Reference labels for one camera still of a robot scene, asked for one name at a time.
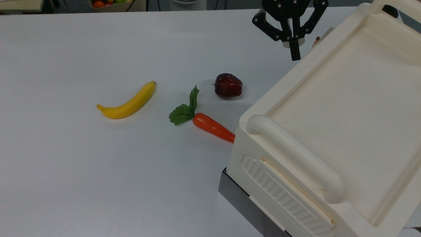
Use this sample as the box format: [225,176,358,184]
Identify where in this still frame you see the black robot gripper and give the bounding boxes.
[252,0,329,61]

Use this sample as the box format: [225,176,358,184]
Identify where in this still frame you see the cream cabinet door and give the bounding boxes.
[311,27,335,48]

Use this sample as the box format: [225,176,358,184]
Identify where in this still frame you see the black object behind cabinet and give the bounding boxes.
[382,5,399,19]

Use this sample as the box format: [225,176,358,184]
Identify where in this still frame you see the cream toy kitchen cabinet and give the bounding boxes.
[226,3,421,237]

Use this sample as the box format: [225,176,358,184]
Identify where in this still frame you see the dark red toy apple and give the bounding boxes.
[212,73,243,99]

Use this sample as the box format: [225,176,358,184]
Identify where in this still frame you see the orange toy carrot with leaves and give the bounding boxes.
[169,85,236,144]

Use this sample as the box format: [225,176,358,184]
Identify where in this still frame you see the yellow toy banana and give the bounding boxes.
[96,81,156,120]

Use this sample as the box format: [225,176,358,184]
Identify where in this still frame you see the grey metal base block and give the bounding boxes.
[218,167,291,237]

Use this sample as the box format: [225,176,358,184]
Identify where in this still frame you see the basket of toy fruit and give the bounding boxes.
[88,0,136,13]

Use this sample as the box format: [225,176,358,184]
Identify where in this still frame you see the wooden side table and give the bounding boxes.
[0,0,45,14]

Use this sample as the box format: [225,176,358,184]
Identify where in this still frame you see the cream cabinet bar handle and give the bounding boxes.
[245,114,346,204]

